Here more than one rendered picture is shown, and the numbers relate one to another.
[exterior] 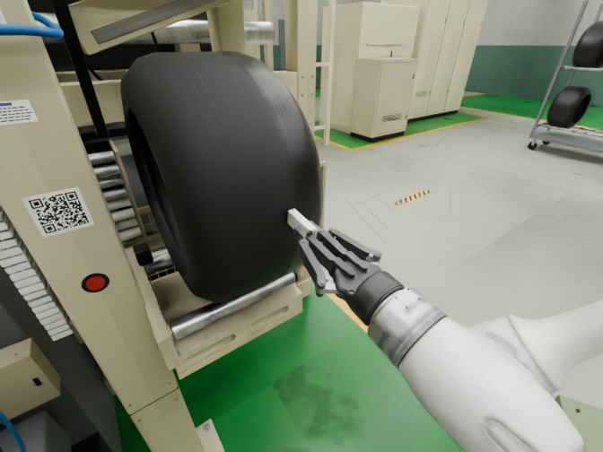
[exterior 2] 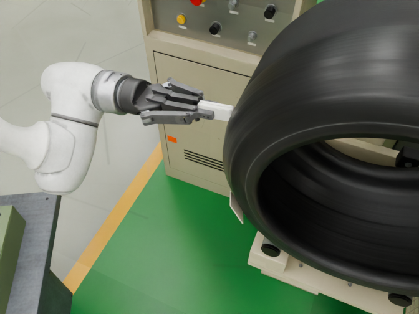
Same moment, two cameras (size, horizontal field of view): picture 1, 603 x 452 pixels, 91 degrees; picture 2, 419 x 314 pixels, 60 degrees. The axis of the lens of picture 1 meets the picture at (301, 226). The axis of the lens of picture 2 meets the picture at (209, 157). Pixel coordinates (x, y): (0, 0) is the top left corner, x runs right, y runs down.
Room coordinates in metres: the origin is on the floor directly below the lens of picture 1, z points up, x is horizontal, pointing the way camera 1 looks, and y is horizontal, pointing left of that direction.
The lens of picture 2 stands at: (0.85, -0.27, 1.68)
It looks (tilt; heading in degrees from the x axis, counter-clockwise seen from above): 52 degrees down; 148
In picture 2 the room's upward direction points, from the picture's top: straight up
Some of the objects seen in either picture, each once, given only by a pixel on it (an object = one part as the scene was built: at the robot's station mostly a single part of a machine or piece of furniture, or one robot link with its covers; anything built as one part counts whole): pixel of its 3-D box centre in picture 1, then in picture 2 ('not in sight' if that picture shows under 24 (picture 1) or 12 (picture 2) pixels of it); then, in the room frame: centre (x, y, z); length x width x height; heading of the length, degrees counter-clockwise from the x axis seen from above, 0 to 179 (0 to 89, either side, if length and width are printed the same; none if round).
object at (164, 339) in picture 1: (150, 298); (357, 156); (0.55, 0.39, 0.90); 0.40 x 0.03 x 0.10; 36
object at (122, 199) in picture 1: (95, 197); not in sight; (0.83, 0.65, 1.05); 0.20 x 0.15 x 0.30; 126
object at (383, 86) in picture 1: (381, 99); not in sight; (5.53, -1.41, 0.62); 0.90 x 0.56 x 1.25; 125
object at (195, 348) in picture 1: (239, 318); (286, 203); (0.54, 0.17, 0.83); 0.36 x 0.09 x 0.06; 126
